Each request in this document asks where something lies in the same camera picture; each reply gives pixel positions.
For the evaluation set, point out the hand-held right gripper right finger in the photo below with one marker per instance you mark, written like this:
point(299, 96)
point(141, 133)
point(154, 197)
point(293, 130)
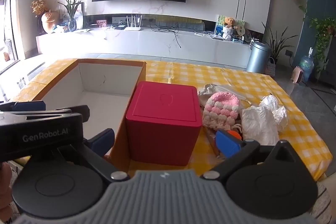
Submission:
point(227, 144)

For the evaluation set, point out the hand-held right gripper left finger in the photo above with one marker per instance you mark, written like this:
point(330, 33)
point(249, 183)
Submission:
point(101, 139)

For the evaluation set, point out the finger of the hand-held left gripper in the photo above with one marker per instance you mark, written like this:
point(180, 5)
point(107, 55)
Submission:
point(23, 106)
point(78, 110)

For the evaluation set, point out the pink white knit hat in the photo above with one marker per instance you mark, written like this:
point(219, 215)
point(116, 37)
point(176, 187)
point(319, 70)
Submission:
point(221, 111)

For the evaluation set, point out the orange-rimmed cardboard box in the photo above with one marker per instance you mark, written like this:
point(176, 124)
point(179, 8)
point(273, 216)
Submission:
point(105, 82)

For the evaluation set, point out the white soft cloth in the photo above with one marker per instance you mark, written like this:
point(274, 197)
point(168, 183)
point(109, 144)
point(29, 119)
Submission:
point(258, 121)

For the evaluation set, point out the person's left hand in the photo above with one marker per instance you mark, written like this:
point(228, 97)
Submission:
point(4, 187)

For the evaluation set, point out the orange object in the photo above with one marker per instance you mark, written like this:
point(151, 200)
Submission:
point(235, 134)

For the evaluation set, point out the beige cloth pouch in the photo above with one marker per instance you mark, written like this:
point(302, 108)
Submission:
point(206, 95)

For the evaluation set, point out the clear plastic bag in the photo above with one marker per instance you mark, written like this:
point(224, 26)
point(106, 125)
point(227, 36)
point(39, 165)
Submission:
point(231, 90)

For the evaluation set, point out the red square box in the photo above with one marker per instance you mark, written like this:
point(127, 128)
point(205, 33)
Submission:
point(162, 121)

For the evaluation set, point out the yellow checkered tablecloth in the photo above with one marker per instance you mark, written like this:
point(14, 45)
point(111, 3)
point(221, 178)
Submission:
point(262, 82)

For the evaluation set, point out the white paper sheet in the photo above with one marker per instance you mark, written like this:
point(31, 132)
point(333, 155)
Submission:
point(82, 30)

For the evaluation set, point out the orange acorn-shaped jar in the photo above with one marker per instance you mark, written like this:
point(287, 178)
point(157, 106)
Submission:
point(49, 22)

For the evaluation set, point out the small pink photo card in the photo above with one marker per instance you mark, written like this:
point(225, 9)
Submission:
point(101, 23)

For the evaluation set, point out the silver trash can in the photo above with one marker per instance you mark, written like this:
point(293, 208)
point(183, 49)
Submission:
point(258, 57)

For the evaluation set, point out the green plant in glass vase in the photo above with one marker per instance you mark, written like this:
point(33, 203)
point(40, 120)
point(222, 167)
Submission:
point(71, 15)

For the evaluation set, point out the white marble TV cabinet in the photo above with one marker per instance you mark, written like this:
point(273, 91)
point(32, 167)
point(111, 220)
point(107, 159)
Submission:
point(147, 41)

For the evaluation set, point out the white router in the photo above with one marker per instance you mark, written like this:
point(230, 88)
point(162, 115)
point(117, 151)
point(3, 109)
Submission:
point(132, 27)

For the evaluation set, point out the small pink heater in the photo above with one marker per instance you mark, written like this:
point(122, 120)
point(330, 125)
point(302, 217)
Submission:
point(298, 74)

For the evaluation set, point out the dried yellow flowers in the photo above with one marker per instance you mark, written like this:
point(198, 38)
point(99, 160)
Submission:
point(39, 6)

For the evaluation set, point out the potted plant in basket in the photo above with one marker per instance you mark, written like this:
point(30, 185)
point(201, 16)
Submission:
point(275, 48)

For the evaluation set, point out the blue water bottle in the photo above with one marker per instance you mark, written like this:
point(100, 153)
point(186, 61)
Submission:
point(306, 64)

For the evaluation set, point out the beige rug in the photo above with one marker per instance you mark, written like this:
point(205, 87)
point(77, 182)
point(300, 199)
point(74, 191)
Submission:
point(324, 203)

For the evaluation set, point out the small teddy bear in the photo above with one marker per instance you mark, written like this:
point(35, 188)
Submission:
point(228, 26)

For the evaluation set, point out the green picture board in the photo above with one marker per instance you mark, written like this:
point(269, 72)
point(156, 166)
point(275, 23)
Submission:
point(220, 22)

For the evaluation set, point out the dark cabinet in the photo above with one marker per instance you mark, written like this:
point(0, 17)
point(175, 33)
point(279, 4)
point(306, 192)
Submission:
point(329, 61)

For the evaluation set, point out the leafy pothos plant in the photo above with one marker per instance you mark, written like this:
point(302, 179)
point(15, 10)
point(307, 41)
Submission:
point(324, 35)

